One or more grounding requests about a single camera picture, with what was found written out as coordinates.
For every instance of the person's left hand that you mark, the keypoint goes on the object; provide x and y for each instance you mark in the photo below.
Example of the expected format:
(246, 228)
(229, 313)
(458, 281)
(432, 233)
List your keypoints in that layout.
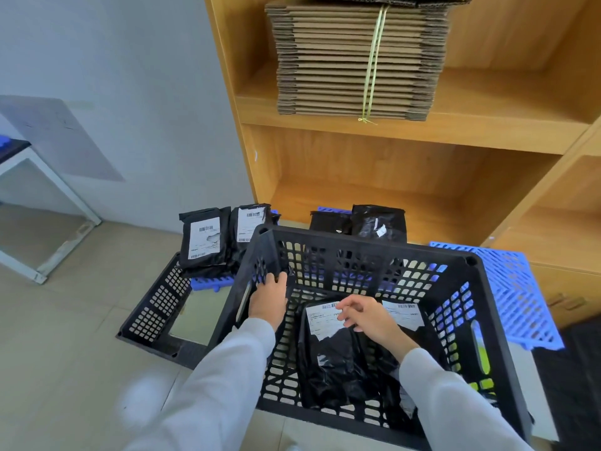
(266, 302)

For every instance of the person's right hand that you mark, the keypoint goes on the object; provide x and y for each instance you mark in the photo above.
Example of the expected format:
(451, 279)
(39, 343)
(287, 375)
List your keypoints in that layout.
(375, 321)

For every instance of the person's right fingers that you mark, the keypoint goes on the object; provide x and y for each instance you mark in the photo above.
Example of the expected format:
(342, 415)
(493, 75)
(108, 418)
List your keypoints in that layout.
(351, 314)

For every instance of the person's left fingers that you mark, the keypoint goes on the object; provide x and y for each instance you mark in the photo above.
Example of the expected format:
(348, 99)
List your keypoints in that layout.
(271, 278)

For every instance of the black mailer bag white label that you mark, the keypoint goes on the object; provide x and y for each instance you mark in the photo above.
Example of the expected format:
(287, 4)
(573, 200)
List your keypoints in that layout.
(204, 239)
(406, 317)
(333, 366)
(249, 223)

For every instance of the black plastic crate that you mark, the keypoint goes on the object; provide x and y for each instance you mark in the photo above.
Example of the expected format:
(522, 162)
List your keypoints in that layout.
(488, 324)
(155, 309)

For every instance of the person's right forearm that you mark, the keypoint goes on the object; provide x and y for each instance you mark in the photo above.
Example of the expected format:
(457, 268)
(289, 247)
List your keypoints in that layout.
(450, 403)

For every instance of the person's left forearm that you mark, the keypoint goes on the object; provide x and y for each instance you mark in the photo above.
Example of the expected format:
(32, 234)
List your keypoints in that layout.
(220, 389)

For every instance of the folded black plastic crate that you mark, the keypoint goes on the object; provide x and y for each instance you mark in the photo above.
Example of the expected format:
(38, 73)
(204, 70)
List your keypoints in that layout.
(155, 309)

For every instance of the wooden shelf unit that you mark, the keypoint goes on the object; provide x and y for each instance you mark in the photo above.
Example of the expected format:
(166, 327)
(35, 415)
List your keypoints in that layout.
(375, 169)

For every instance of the stack of flattened cardboard boxes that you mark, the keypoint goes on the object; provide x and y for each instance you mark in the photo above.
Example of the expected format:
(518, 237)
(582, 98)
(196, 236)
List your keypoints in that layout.
(328, 60)

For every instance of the black fabric item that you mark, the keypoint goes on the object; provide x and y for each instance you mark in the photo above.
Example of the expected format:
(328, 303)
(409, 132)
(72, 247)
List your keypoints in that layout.
(575, 385)

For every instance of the white frame table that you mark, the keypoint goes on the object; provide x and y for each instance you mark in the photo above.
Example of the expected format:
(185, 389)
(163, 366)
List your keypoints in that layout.
(51, 183)

